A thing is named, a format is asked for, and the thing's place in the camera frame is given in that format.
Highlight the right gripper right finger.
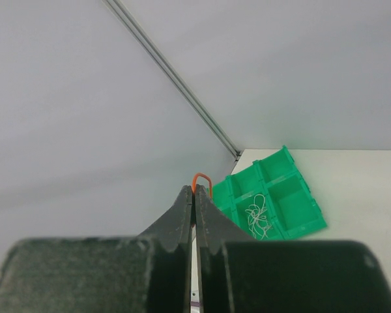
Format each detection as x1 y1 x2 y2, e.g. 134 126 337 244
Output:
194 186 391 312

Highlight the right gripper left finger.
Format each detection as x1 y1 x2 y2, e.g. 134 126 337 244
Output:
0 186 193 312

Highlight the white wire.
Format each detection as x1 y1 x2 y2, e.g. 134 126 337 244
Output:
244 194 274 241

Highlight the green compartment tray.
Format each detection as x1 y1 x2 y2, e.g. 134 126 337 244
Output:
207 147 327 241

